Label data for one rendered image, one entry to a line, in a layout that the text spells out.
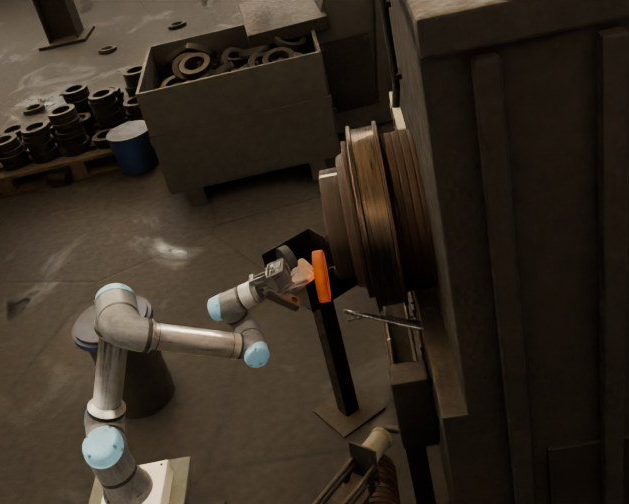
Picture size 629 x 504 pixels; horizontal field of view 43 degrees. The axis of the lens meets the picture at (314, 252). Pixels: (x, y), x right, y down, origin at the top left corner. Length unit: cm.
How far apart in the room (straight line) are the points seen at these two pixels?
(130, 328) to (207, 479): 96
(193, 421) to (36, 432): 69
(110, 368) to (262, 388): 100
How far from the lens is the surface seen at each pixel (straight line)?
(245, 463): 301
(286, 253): 263
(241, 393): 328
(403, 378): 198
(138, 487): 252
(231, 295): 236
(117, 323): 222
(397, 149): 187
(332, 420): 305
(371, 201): 178
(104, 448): 242
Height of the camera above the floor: 215
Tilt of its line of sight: 33 degrees down
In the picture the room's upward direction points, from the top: 14 degrees counter-clockwise
